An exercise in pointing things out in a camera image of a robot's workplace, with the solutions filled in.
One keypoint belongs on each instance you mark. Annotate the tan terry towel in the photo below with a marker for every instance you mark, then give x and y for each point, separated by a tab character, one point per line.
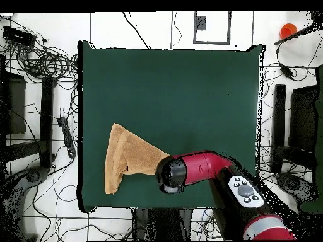
131	153

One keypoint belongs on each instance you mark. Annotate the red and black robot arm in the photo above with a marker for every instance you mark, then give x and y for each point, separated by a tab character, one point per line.
202	167

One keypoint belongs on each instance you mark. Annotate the dark flat panel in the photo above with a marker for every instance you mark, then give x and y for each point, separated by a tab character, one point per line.
302	118
16	106

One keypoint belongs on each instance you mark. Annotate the dark green table cloth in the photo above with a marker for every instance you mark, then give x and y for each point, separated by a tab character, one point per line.
164	83

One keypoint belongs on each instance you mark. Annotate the black power strip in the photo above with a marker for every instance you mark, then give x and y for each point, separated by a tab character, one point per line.
66	136

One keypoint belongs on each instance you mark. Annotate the black stand bar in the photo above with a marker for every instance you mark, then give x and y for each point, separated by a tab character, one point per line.
46	121
278	126

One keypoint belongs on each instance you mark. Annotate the black power adapter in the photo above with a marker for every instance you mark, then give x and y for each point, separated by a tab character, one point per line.
286	71

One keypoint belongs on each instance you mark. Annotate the hanging green cloth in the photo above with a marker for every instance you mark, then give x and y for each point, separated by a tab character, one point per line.
320	121

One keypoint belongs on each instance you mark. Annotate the orange cup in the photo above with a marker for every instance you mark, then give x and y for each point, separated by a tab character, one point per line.
288	30

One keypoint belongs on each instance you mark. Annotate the black rod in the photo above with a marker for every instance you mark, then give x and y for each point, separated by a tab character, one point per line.
295	34

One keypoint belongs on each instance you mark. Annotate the black electronics box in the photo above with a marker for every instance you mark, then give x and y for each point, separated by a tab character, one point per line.
19	36

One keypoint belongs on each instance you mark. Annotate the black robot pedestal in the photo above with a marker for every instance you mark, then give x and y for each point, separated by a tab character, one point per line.
161	224

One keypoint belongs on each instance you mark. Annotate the grey square floor frame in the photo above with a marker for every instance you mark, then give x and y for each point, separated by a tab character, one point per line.
229	27

